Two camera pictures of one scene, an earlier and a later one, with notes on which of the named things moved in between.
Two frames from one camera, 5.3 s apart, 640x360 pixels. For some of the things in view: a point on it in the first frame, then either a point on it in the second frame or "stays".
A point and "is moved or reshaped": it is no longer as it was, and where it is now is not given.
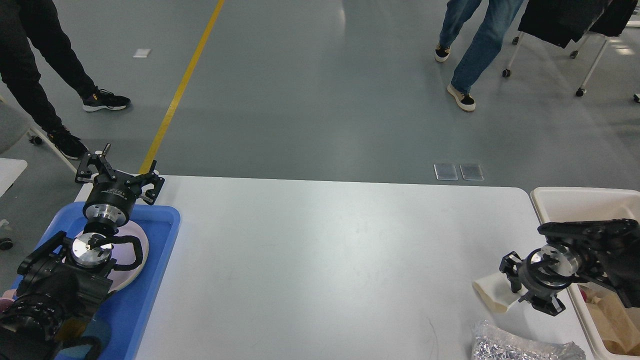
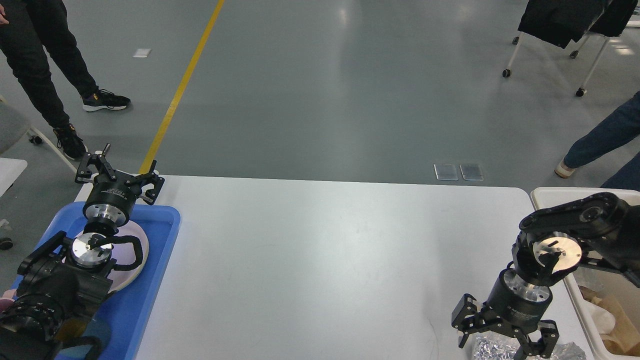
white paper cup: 496,289 is moved or reshaped
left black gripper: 114,194 stays
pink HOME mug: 7,299 stays
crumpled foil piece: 489,342 stays
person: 481,48 to 620,126
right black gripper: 545,272 to 516,304
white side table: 10,168 stays
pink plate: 130,253 stays
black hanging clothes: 558,21 stays
